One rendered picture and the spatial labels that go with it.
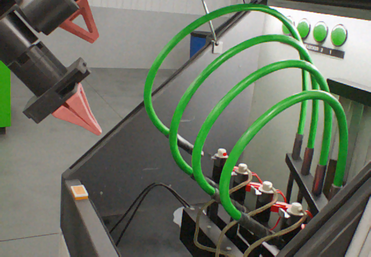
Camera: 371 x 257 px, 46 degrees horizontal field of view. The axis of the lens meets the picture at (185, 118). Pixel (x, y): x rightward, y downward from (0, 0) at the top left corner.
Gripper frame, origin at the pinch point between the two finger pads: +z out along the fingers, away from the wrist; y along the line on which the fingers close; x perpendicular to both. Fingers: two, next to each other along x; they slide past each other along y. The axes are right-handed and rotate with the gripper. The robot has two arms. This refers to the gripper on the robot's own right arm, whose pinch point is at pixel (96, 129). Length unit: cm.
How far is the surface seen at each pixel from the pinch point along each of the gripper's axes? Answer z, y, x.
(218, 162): 26.3, 9.4, 17.6
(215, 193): 20.9, 6.9, -0.3
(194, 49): 160, 59, 622
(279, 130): 43, 26, 42
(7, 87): 5, -110, 332
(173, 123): 9.4, 8.6, 6.6
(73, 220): 21.0, -25.9, 30.0
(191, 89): 6.9, 14.5, 7.2
